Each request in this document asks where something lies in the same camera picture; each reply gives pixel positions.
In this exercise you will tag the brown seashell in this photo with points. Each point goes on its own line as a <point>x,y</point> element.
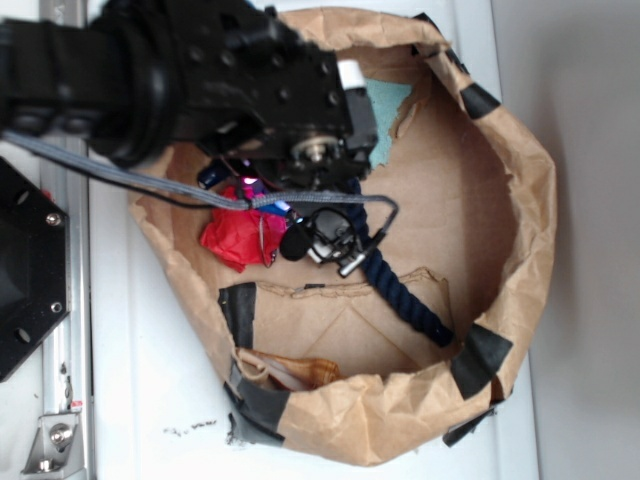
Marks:
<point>282,373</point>

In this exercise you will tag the aluminium rail with bracket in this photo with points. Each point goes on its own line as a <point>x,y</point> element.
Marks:
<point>65,426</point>

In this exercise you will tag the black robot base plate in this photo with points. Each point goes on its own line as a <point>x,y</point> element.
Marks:
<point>34,280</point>

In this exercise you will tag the brown paper bag bin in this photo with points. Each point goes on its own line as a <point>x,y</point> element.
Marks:
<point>474,240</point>

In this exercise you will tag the crumpled red paper ball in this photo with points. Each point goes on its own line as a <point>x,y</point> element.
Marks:
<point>232,236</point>

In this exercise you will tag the silver keys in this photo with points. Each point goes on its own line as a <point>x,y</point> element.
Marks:
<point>268,251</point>

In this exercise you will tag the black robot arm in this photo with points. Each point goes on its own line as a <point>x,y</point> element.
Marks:
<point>122,83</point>

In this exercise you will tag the light teal cloth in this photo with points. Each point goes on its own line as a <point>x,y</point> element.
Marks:
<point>386,98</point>

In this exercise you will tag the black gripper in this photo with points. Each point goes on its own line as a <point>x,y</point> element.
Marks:
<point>276,103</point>

